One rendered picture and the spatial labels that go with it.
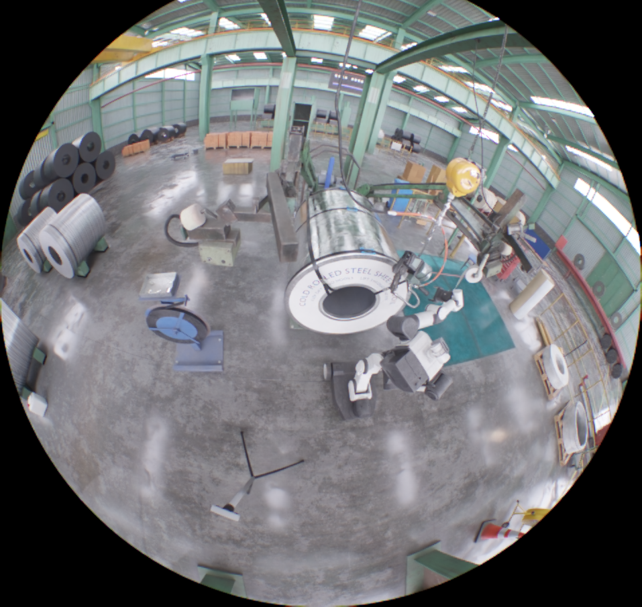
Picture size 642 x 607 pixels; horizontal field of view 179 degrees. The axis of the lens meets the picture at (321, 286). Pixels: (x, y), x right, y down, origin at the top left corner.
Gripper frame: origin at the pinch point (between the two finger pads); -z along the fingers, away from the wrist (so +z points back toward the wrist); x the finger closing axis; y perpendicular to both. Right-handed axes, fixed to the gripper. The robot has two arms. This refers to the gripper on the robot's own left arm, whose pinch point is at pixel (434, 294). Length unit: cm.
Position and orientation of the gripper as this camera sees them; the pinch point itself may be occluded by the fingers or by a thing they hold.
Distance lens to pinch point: 165.3
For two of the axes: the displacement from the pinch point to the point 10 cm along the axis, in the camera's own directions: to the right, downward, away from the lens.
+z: 3.2, 1.4, -9.4
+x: -4.8, 8.8, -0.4
